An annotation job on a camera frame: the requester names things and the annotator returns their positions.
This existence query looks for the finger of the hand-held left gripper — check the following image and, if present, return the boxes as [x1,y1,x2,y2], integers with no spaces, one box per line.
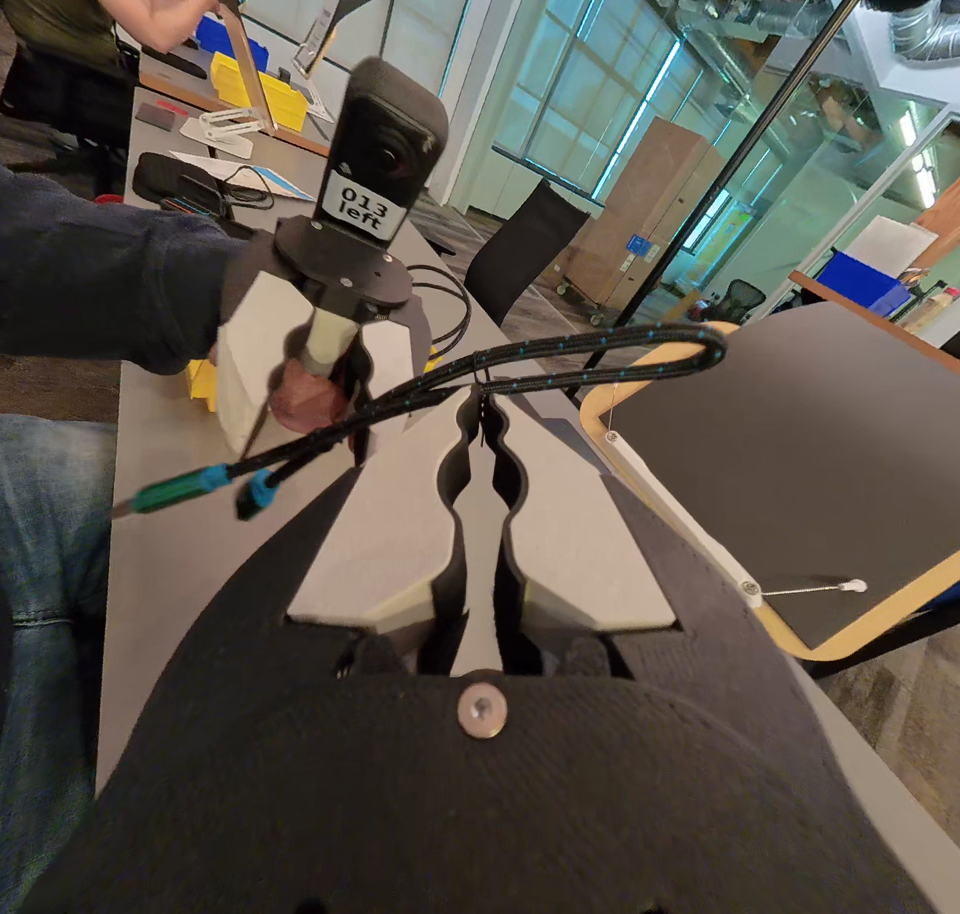
[218,269,310,458]
[357,314,430,443]

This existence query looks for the brown cardboard box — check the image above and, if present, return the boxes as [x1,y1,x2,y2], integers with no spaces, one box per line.
[563,116,724,318]

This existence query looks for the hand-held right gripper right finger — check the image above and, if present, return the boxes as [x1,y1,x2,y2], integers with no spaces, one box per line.
[485,388,681,675]

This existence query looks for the black office chair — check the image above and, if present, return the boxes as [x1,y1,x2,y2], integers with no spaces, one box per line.
[464,179,591,330]

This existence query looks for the black cable with green plug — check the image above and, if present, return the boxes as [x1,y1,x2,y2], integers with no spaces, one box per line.
[402,262,475,363]

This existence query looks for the dark monitor with wooden back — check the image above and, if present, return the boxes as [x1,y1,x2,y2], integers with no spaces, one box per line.
[578,302,960,665]

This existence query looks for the blue storage bin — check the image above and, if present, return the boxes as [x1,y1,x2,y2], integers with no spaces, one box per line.
[818,248,919,320]

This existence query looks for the black braided hdmi cable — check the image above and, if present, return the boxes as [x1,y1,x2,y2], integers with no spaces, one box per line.
[111,325,730,522]

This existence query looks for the tilted black panel on stand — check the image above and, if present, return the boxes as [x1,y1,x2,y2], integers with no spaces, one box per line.
[293,0,381,78]

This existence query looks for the black pouch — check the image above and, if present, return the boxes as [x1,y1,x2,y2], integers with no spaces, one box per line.
[132,152,235,222]

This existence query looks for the person's blue jeans leg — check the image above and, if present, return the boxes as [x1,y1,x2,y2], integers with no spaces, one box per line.
[0,412,124,914]

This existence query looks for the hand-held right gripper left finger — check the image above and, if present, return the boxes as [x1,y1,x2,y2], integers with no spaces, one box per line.
[285,388,484,660]

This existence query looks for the person's left hand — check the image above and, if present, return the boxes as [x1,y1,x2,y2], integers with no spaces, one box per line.
[267,356,370,438]

